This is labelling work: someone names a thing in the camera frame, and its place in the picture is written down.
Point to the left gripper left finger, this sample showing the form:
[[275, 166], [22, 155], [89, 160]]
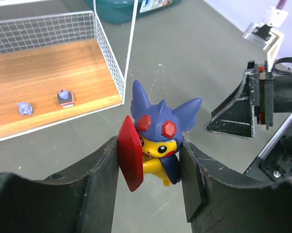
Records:
[[77, 199]]

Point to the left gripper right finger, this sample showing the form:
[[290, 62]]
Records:
[[219, 199]]

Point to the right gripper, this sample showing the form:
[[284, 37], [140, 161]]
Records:
[[254, 97]]

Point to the navy bird toy red hat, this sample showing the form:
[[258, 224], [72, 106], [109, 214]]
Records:
[[150, 137]]

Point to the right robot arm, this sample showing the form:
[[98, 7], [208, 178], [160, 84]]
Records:
[[274, 162]]

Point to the purple figurine on striped base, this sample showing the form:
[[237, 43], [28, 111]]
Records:
[[65, 98]]

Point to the small purple figurine left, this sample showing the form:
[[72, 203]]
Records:
[[25, 108]]

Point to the teal plastic bin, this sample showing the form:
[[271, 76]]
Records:
[[120, 11]]

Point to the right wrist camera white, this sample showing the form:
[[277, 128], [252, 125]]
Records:
[[265, 34]]

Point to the white wire wooden shelf rack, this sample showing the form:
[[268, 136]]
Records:
[[47, 46]]

